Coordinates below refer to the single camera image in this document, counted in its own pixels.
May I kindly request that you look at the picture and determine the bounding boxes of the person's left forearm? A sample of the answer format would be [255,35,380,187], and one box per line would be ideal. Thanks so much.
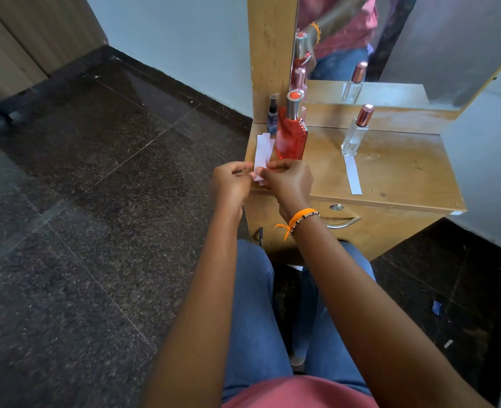
[142,204,244,408]

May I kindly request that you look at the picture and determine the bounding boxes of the pink shirt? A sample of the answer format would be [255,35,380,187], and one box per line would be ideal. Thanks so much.
[223,375,380,408]

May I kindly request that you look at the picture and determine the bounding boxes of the person's right forearm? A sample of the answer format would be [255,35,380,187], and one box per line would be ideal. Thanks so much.
[291,212,495,408]

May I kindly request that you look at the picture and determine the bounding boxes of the orange thread bracelet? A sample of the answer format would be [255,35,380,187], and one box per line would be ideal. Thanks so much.
[274,208,319,241]

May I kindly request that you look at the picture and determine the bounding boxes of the person's left hand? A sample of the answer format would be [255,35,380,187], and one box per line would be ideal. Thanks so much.
[209,161,257,209]

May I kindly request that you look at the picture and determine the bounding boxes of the wooden door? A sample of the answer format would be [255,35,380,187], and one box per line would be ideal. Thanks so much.
[0,0,108,111]

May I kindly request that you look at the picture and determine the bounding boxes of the blue jeans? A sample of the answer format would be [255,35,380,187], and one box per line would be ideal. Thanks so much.
[223,239,376,404]

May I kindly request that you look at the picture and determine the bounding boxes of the mirror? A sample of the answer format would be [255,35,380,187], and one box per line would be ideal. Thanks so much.
[295,0,501,112]

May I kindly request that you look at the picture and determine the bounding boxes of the clear rose-capped perfume bottle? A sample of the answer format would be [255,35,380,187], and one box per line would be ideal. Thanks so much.
[341,104,375,158]

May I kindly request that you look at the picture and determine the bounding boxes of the metal drawer handle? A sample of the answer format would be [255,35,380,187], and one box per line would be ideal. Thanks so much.
[326,216,362,230]

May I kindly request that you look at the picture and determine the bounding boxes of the wooden dressing table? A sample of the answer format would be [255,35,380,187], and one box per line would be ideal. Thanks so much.
[244,0,501,268]

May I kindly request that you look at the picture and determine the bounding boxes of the red perfume bottle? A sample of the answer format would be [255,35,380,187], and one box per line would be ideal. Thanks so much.
[274,90,308,161]

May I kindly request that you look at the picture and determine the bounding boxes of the beaded bracelet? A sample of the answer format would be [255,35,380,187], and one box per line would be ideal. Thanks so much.
[291,211,320,236]

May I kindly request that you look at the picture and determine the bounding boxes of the small dark spray bottle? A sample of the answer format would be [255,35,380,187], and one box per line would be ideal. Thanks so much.
[267,94,280,135]

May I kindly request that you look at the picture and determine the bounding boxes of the person's right hand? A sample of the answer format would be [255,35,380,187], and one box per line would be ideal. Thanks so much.
[255,159,318,222]

